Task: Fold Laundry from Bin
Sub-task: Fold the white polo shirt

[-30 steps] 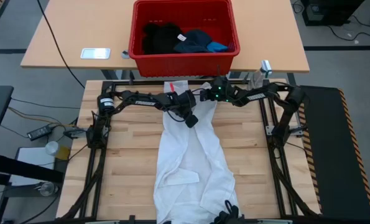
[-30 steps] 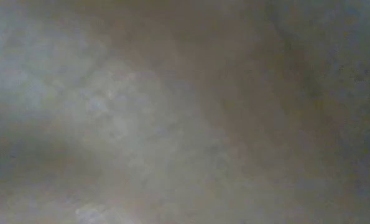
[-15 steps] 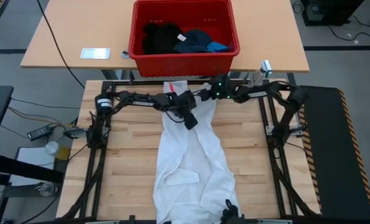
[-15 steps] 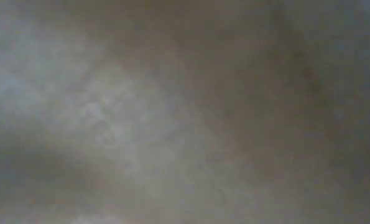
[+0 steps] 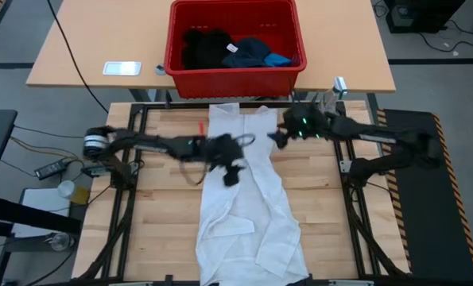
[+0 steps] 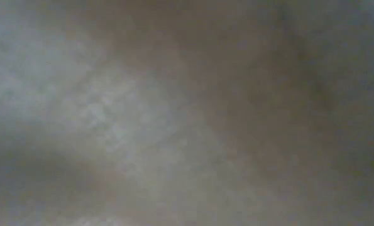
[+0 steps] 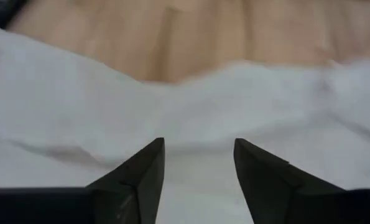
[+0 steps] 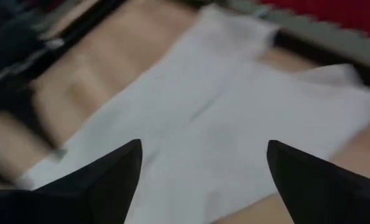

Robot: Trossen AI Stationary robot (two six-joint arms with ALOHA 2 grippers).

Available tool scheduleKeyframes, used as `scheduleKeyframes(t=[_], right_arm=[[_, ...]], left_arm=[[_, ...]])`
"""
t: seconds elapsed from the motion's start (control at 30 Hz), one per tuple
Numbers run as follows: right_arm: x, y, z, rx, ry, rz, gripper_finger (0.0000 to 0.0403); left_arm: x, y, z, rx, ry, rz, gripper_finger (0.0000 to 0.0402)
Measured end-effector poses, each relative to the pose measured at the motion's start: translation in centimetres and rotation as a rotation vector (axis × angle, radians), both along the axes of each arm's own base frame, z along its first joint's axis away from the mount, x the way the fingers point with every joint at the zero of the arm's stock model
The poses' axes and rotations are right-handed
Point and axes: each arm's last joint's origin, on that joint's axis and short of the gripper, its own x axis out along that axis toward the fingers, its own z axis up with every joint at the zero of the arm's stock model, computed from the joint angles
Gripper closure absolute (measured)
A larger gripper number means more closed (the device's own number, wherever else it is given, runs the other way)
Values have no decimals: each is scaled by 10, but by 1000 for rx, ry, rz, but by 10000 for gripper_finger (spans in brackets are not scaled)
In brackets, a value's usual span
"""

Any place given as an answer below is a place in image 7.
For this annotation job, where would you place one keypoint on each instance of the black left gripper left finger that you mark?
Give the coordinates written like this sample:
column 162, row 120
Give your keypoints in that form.
column 135, row 186

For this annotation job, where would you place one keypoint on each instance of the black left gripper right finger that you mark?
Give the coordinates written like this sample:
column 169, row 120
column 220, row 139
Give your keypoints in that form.
column 265, row 186

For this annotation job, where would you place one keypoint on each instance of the white shirt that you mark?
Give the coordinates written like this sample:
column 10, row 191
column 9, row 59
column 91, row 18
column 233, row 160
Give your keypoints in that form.
column 172, row 118

